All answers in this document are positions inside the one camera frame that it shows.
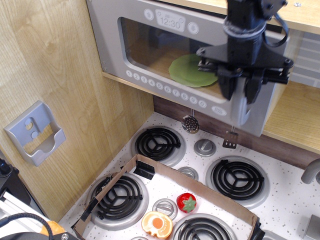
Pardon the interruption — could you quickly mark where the aluminium rail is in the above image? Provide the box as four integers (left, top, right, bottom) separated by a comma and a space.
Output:
0, 192, 49, 238

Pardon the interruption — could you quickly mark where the lower silver stove knob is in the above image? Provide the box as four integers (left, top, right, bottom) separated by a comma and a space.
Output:
152, 198, 178, 220

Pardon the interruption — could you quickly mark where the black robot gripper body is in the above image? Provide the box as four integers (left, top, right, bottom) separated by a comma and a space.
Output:
196, 31, 294, 85

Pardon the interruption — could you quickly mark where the green plate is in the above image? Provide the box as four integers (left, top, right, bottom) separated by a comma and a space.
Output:
168, 54, 218, 88

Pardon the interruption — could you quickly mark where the wooden microwave shelf cabinet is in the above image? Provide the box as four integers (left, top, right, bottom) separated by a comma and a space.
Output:
103, 0, 320, 153

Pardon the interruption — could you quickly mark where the orange toy fruit half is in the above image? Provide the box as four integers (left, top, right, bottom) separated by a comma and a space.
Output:
141, 211, 174, 239

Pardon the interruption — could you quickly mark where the grey faucet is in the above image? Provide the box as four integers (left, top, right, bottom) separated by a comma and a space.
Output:
301, 158, 320, 184

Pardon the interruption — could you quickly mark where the red toy strawberry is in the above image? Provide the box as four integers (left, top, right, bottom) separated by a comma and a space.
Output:
176, 192, 197, 213

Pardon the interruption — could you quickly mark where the black device at left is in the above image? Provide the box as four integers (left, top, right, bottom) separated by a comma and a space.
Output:
0, 159, 31, 205

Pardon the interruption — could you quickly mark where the front right black burner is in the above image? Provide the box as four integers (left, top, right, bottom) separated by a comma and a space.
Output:
175, 217, 231, 240

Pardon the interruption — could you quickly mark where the silver toy microwave door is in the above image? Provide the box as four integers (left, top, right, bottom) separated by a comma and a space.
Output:
86, 0, 291, 138

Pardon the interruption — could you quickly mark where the metal slotted spoon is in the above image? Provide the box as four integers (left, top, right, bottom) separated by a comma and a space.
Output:
181, 109, 200, 134

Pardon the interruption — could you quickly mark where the back left black burner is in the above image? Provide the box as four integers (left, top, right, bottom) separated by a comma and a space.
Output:
133, 127, 182, 162

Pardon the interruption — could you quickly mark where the silver stove knob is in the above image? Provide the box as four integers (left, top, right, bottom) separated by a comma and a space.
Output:
193, 139, 217, 157
152, 198, 178, 220
178, 166, 199, 181

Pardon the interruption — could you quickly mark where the middle silver stove knob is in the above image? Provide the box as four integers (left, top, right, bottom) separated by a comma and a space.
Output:
178, 166, 199, 181

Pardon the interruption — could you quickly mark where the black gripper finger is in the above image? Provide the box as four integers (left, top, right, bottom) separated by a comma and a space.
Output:
245, 75, 263, 104
218, 75, 238, 101

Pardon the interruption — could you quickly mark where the black round base with screw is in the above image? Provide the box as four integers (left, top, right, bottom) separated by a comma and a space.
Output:
0, 232, 78, 240

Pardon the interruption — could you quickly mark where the cardboard barrier strip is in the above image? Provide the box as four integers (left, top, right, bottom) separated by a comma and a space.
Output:
71, 154, 265, 240

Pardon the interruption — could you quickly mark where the upper silver stove knob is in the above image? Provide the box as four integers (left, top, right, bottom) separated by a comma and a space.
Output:
193, 139, 217, 157

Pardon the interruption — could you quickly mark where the back right black burner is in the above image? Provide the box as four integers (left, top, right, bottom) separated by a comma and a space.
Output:
208, 159, 265, 201

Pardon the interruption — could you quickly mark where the black burner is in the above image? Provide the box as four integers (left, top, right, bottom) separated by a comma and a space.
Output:
133, 127, 182, 162
208, 159, 265, 201
175, 217, 231, 240
94, 173, 148, 223

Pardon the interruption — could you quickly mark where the black cable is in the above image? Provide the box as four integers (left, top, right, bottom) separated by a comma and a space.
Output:
0, 212, 55, 240

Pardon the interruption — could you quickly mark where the grey wall phone holder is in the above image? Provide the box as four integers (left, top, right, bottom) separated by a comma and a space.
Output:
4, 100, 66, 167

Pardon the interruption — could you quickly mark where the front left black burner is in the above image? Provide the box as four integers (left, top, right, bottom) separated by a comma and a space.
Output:
94, 173, 148, 223

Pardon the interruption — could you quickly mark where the orange toy piece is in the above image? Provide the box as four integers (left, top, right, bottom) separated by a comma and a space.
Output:
39, 220, 66, 237

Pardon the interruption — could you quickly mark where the small metal spatula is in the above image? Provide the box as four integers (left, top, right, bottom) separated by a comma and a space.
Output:
222, 126, 239, 149

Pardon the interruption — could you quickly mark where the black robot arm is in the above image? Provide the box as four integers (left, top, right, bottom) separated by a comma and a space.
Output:
196, 0, 294, 104

